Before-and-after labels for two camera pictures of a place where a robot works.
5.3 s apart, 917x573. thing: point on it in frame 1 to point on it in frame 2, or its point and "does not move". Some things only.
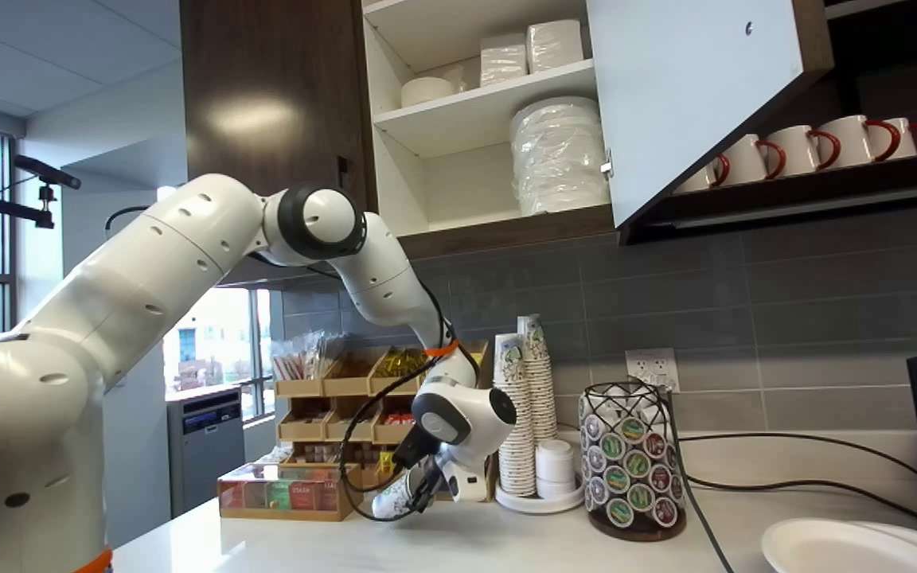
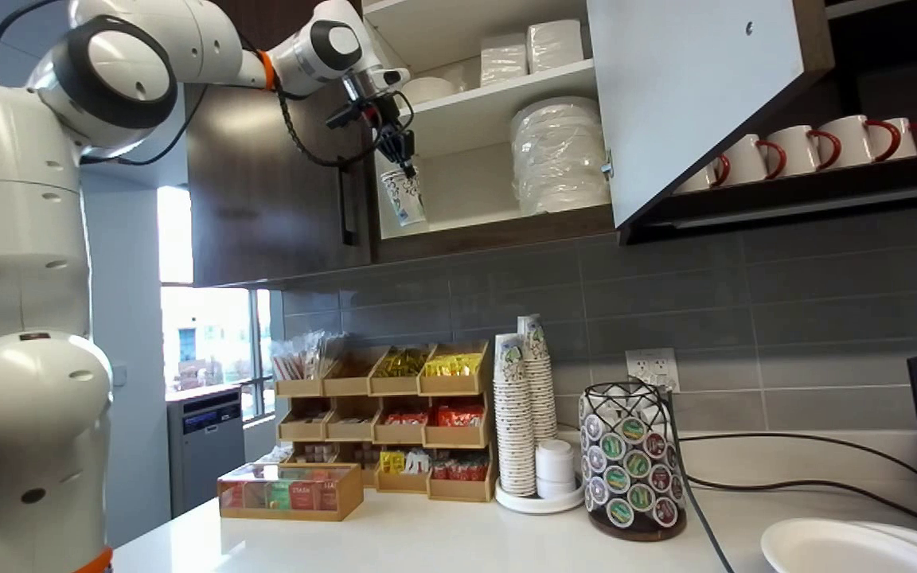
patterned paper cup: [396, 498] to [401, 199]
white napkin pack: [500, 65] does not move
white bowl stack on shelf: [428, 88] does not move
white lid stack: [557, 470] does not move
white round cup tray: [541, 505] does not move
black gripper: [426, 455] to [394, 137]
